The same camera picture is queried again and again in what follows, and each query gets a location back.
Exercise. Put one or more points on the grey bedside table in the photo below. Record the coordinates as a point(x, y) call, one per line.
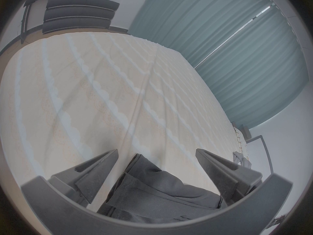
point(244, 130)

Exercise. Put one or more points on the black chest of drawers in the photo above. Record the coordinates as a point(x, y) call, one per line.
point(78, 13)

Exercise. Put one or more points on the pile of clothes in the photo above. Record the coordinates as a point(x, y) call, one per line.
point(242, 159)

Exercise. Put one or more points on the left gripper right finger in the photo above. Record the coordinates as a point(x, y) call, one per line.
point(227, 177)

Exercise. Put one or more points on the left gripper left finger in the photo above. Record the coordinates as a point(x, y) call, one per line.
point(90, 177)

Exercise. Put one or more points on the white printed pillow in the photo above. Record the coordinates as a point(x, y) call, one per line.
point(240, 141)

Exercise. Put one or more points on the blue-green curtain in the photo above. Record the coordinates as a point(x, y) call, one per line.
point(183, 16)
point(256, 70)

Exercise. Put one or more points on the bed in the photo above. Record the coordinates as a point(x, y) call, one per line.
point(85, 94)

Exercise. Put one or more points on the black T-shirt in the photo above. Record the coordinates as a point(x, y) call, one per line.
point(159, 192)

